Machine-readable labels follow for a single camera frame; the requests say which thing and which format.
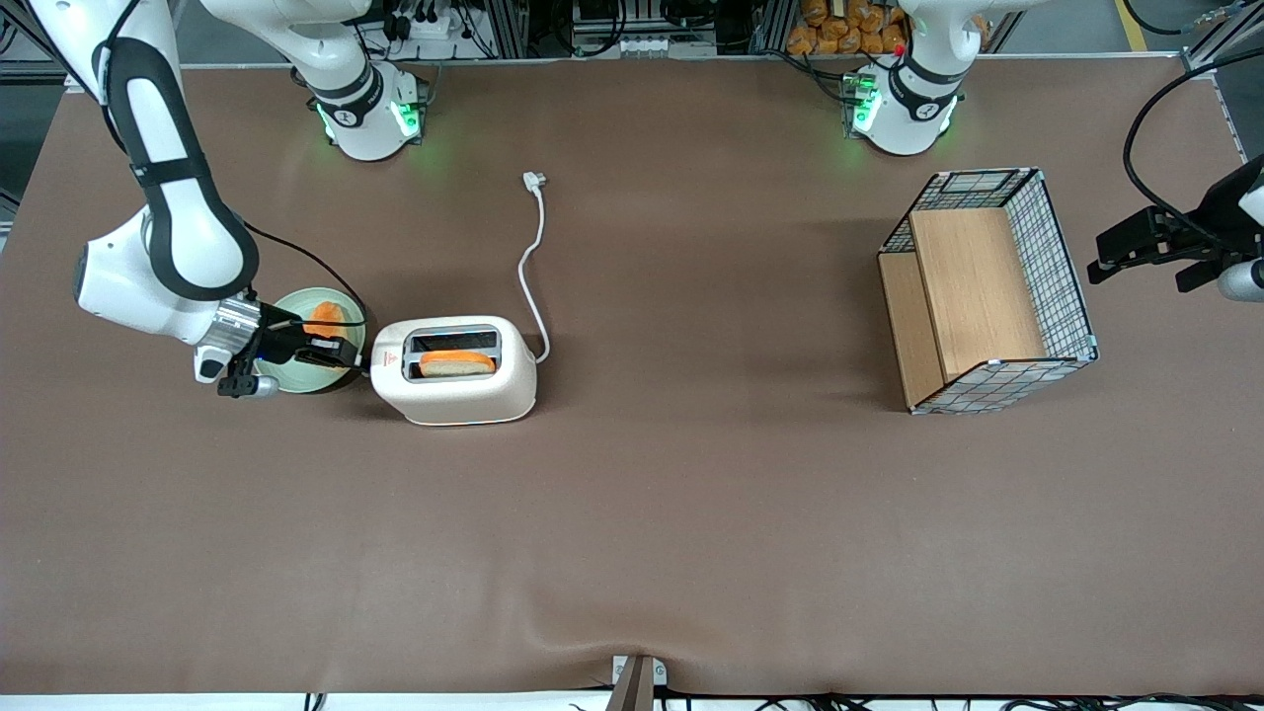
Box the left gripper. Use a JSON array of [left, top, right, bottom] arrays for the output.
[[1087, 153, 1264, 293]]

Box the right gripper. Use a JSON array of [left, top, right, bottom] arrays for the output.
[[195, 308, 373, 386]]

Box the white two-slot toaster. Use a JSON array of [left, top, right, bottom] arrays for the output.
[[370, 316, 538, 427]]

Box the green round plate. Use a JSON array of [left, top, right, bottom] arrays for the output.
[[255, 286, 368, 394]]

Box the bread slice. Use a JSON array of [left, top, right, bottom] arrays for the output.
[[420, 351, 497, 377]]

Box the white power strip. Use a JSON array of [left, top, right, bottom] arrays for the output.
[[390, 0, 480, 40]]

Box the brown table mat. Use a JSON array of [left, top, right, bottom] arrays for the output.
[[0, 54, 1264, 697]]

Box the pile of orange pastries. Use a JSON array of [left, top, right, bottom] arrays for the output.
[[787, 0, 909, 56]]

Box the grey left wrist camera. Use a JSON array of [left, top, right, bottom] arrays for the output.
[[1217, 259, 1264, 303]]

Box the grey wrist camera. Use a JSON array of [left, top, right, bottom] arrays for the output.
[[217, 348, 280, 400], [1217, 259, 1264, 303]]

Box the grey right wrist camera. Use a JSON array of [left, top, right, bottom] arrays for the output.
[[217, 348, 280, 400]]

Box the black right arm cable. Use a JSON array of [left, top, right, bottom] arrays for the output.
[[237, 219, 368, 332]]

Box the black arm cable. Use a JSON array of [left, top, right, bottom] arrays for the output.
[[237, 219, 368, 332], [1123, 47, 1264, 233]]

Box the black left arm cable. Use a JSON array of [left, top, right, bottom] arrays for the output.
[[1123, 47, 1264, 233]]

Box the wire basket with wooden shelf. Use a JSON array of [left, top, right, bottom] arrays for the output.
[[877, 167, 1099, 416]]

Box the white toaster power cord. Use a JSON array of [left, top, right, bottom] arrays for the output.
[[518, 172, 552, 365]]

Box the metal table edge bracket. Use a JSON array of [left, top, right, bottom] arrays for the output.
[[610, 654, 669, 711]]

